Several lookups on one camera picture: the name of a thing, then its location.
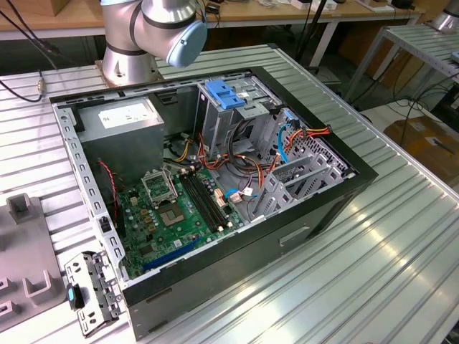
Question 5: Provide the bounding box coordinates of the blue expansion slot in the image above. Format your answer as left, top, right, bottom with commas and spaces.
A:
142, 237, 202, 272

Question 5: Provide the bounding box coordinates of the black case fan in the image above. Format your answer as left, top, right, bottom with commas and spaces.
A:
97, 161, 127, 238

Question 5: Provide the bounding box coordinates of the grey parts rack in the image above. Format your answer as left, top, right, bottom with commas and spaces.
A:
0, 192, 70, 333

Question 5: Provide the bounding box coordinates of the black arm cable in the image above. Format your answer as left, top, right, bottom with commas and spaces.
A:
0, 9, 60, 71

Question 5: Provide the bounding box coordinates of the orange yellow wire bundle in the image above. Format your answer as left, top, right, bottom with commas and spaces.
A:
163, 135, 279, 189

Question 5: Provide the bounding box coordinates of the metal slat side table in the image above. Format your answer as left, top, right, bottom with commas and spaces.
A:
344, 24, 459, 105

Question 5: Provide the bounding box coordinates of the red yellow power wire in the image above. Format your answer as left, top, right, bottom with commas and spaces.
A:
285, 123, 333, 145

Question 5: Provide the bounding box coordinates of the black cable with metal plug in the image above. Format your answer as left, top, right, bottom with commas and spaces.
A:
0, 70, 46, 104

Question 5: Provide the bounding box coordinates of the pale blue flat wire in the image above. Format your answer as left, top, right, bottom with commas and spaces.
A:
224, 187, 258, 200

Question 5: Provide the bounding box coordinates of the metal socket cover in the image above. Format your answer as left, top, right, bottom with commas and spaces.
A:
141, 167, 179, 209

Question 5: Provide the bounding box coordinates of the CPU socket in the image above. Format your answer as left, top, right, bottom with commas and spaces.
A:
158, 203, 188, 229

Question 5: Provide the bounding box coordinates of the red black fan wire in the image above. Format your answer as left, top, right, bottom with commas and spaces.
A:
97, 160, 119, 219

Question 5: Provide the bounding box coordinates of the brown cardboard box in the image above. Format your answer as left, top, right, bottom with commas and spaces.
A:
383, 116, 459, 180

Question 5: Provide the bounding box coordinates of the blue drive latch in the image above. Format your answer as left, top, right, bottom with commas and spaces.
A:
205, 79, 247, 110

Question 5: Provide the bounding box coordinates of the grey power supply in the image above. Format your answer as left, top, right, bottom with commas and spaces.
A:
75, 96, 166, 182

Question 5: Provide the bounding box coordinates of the black PC case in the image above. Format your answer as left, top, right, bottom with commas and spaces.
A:
49, 65, 379, 341

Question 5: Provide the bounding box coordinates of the grey optical drive cage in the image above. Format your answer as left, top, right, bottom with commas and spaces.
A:
196, 75, 285, 156

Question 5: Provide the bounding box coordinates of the green motherboard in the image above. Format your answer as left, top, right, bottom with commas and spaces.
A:
117, 165, 250, 281

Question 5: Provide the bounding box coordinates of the grey disk bay cage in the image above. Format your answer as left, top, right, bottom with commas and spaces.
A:
250, 106, 356, 220

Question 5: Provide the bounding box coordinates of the blue data wire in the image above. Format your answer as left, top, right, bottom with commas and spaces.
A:
276, 113, 301, 165

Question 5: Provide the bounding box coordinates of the wooden desk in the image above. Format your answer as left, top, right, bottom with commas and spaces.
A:
0, 0, 426, 69

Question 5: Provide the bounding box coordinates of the metal slot bracket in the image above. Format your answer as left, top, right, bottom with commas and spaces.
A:
63, 249, 122, 338

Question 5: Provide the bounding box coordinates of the black RAM slot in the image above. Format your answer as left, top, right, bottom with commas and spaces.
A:
179, 171, 222, 233
188, 167, 233, 230

